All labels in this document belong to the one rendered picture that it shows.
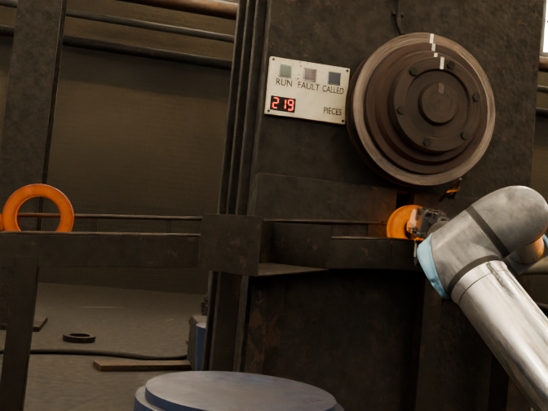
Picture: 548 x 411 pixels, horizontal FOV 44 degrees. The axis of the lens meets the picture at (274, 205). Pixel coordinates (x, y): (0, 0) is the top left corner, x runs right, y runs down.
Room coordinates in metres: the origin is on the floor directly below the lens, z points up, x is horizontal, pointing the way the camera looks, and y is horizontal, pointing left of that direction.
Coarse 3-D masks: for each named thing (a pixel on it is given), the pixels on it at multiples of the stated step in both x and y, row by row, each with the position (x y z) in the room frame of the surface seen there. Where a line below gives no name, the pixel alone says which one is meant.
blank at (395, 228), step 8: (400, 208) 2.06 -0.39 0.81; (408, 208) 2.06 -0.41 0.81; (416, 208) 2.07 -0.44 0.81; (392, 216) 2.06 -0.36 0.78; (400, 216) 2.06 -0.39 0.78; (408, 216) 2.06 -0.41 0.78; (392, 224) 2.05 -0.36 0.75; (400, 224) 2.06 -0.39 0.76; (392, 232) 2.05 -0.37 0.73; (400, 232) 2.06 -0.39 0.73
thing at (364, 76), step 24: (384, 48) 2.01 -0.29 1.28; (456, 48) 2.06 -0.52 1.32; (360, 72) 1.99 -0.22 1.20; (480, 72) 2.08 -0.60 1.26; (360, 96) 1.99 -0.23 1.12; (360, 120) 2.00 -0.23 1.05; (360, 144) 2.04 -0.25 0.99; (480, 144) 2.08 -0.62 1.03; (384, 168) 2.02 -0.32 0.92; (456, 168) 2.07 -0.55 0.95
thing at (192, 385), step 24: (168, 384) 1.05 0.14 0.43; (192, 384) 1.07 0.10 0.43; (216, 384) 1.08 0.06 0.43; (240, 384) 1.10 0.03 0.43; (264, 384) 1.12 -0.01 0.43; (288, 384) 1.14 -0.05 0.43; (144, 408) 0.97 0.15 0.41; (168, 408) 0.95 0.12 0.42; (192, 408) 0.92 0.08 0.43; (216, 408) 0.93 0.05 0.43; (240, 408) 0.95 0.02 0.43; (264, 408) 0.96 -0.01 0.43; (288, 408) 0.97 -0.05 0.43; (312, 408) 0.99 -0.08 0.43; (336, 408) 1.06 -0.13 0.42
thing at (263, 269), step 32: (224, 224) 1.61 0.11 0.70; (256, 224) 1.54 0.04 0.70; (288, 224) 1.82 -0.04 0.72; (224, 256) 1.60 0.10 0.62; (256, 256) 1.53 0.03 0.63; (288, 256) 1.81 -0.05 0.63; (320, 256) 1.74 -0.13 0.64; (256, 288) 1.70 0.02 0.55; (256, 320) 1.69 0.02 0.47; (256, 352) 1.68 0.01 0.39
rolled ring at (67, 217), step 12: (24, 192) 1.82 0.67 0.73; (36, 192) 1.82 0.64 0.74; (48, 192) 1.83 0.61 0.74; (60, 192) 1.84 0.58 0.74; (12, 204) 1.81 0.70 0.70; (60, 204) 1.84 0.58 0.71; (12, 216) 1.81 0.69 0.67; (60, 216) 1.84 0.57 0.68; (72, 216) 1.84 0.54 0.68; (12, 228) 1.81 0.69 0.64; (60, 228) 1.84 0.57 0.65
